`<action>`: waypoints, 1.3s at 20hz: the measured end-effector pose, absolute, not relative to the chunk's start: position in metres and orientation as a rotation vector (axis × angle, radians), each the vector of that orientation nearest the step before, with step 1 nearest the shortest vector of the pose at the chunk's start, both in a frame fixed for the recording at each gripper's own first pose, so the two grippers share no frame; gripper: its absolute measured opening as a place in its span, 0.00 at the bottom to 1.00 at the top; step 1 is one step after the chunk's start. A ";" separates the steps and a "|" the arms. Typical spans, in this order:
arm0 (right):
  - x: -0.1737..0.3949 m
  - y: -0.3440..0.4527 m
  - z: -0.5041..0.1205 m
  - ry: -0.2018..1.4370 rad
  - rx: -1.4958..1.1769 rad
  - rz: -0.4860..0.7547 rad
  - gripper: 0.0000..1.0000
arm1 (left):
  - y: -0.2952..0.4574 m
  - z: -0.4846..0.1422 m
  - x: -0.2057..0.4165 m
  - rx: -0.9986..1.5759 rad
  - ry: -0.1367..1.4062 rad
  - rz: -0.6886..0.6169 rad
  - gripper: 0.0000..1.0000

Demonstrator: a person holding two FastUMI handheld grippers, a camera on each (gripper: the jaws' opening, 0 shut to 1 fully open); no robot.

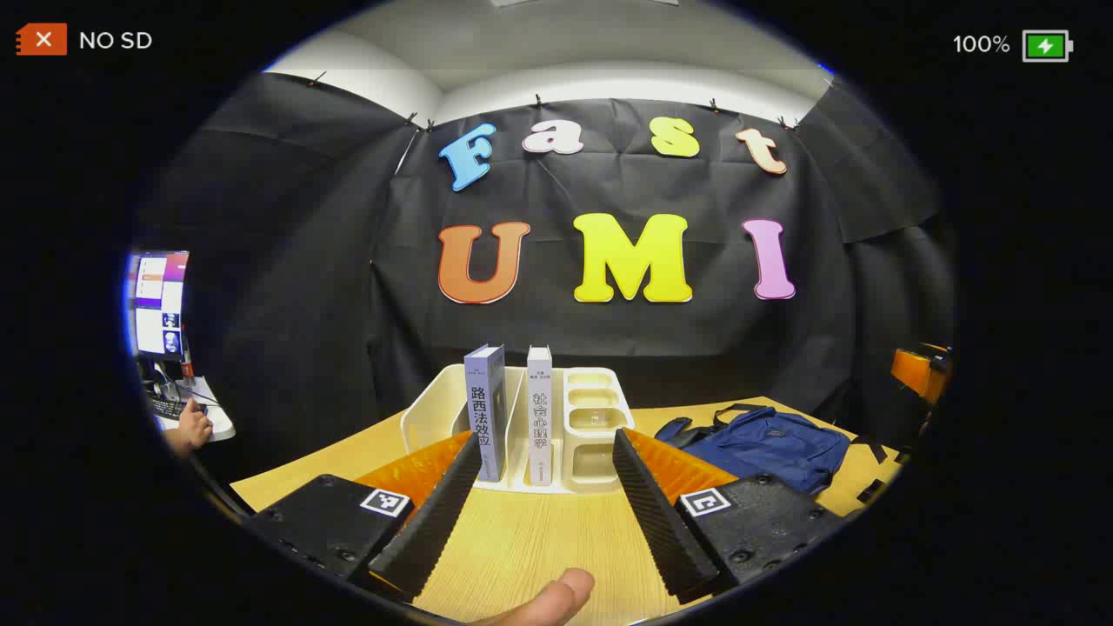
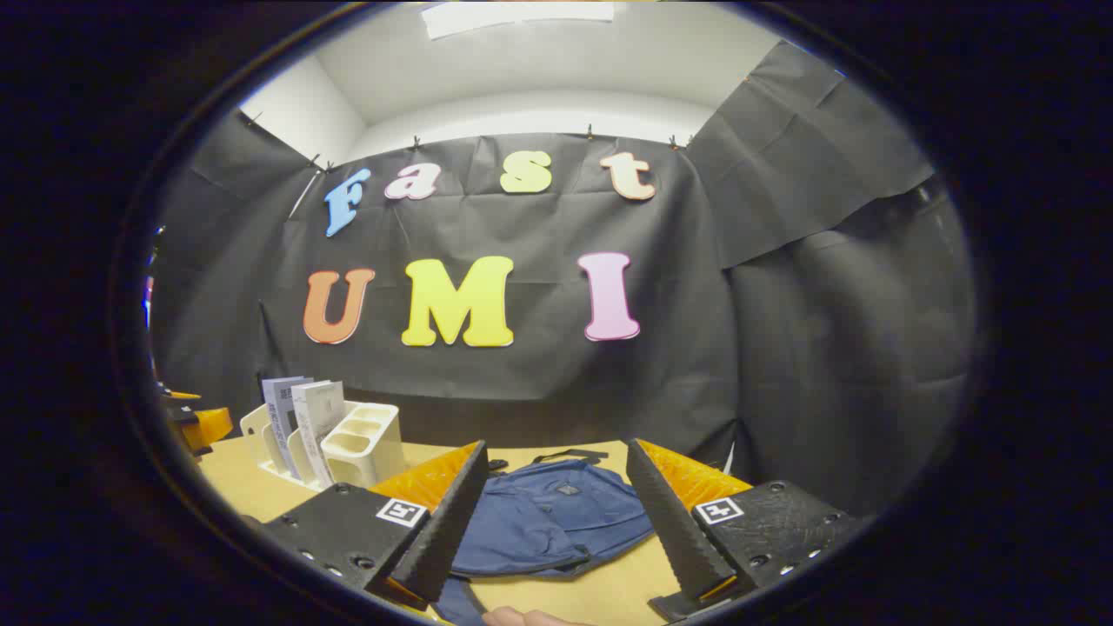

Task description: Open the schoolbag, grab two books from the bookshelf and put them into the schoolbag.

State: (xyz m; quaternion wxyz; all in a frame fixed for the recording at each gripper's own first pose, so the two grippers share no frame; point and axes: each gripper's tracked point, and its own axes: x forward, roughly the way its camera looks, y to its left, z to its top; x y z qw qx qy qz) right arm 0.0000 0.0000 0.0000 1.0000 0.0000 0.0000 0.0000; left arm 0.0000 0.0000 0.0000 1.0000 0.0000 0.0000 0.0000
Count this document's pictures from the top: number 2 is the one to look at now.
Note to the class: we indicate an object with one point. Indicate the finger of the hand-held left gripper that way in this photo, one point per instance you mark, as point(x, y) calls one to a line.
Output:
point(213, 428)

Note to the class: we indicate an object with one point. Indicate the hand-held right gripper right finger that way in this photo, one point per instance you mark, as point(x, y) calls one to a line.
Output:
point(674, 530)

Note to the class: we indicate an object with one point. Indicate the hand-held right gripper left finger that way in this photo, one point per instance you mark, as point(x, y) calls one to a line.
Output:
point(443, 530)

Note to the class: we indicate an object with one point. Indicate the lavender cover book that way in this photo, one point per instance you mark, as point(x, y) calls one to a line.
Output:
point(280, 409)

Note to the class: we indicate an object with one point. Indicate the blue schoolbag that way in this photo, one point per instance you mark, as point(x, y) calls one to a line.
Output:
point(548, 522)

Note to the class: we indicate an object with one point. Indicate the white cover book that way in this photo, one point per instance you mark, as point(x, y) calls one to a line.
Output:
point(320, 417)

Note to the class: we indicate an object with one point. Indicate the white bookshelf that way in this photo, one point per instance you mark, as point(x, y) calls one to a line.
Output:
point(365, 443)

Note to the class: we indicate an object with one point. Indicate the black backdrop cloth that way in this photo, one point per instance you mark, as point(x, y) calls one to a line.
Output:
point(783, 348)

